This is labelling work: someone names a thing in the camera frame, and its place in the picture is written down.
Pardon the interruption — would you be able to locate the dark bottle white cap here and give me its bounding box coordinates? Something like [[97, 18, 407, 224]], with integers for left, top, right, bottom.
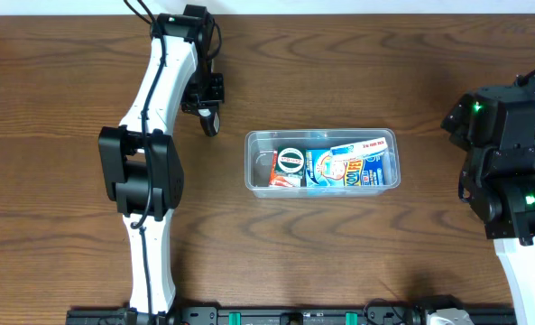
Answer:
[[198, 107, 220, 137]]

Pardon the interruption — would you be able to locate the green Zam-Buk box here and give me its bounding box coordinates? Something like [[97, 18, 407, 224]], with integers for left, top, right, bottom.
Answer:
[[274, 146, 306, 178]]

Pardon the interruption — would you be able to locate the red Panadol box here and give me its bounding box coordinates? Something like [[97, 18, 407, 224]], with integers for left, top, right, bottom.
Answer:
[[268, 152, 301, 188]]

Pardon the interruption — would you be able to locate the blue Kool Fever box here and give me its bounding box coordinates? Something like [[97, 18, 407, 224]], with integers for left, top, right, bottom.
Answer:
[[305, 149, 385, 188]]

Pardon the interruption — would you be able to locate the clear plastic container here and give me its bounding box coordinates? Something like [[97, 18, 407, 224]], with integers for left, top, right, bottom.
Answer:
[[244, 128, 401, 199]]

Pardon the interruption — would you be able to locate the white blue Panadol box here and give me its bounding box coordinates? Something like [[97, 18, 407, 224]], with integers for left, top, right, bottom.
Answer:
[[330, 137, 388, 160]]

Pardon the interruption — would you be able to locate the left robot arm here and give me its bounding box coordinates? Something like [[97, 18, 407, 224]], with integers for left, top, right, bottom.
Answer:
[[98, 5, 225, 324]]

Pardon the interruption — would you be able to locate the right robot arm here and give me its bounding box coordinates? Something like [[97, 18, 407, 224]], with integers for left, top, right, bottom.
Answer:
[[441, 75, 535, 324]]

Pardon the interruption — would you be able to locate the black mounting rail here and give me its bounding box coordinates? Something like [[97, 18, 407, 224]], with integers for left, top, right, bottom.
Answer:
[[65, 295, 518, 325]]

